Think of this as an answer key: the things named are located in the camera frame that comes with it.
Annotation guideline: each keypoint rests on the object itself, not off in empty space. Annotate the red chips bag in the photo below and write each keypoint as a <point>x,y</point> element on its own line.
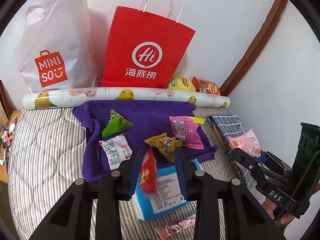
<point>203,86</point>

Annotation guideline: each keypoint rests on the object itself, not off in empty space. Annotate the light pink snack packet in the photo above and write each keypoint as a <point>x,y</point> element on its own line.
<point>248,142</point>

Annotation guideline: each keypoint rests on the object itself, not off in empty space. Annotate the purple towel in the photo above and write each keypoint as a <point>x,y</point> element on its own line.
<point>149,118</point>

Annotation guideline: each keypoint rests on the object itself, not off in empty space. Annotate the white red snack packet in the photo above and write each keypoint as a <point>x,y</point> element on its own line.
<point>117,150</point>

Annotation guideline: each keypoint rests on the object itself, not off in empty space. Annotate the person's right hand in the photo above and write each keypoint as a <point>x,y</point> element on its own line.
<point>284,220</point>

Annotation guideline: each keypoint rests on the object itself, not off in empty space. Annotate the grey checked folded cloth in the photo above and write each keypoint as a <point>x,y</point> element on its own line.
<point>228,125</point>

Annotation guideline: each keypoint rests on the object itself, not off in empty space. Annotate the brown wooden door frame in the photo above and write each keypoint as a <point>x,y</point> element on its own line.
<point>255,48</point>

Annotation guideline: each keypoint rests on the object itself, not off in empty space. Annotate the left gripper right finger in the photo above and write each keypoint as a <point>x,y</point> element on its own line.
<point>222,205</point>

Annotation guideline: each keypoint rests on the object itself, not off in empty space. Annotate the blue tissue pack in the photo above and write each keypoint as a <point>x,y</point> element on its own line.
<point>166,198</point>

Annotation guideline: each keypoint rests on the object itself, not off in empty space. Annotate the white Miniso plastic bag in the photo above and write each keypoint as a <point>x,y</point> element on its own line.
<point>56,50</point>

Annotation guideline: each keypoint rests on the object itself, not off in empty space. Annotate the pink yellow snack bag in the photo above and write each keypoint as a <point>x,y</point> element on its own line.
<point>185,128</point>

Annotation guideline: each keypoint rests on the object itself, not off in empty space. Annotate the striped quilted mattress cover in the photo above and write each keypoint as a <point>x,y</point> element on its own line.
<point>46,158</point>

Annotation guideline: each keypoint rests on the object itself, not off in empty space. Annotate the duck print wallpaper roll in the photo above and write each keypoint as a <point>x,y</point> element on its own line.
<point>76,96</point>

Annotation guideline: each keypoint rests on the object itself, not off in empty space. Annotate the red Haidilao paper bag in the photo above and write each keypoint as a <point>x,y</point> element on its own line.
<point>143,49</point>

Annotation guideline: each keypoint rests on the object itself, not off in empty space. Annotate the yellow chips bag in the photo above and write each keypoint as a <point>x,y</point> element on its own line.
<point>180,83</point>

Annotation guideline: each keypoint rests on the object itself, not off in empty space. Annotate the yellow cracker snack packet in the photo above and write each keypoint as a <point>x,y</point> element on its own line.
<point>165,144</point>

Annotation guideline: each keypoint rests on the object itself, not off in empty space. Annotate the green triangular snack packet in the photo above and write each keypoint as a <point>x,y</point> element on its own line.
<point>117,123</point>

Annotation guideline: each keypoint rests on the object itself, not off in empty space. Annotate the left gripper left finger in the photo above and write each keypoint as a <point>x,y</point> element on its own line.
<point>70,217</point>

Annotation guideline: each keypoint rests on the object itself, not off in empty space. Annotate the pink bear candy bar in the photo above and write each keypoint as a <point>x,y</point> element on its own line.
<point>166,231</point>

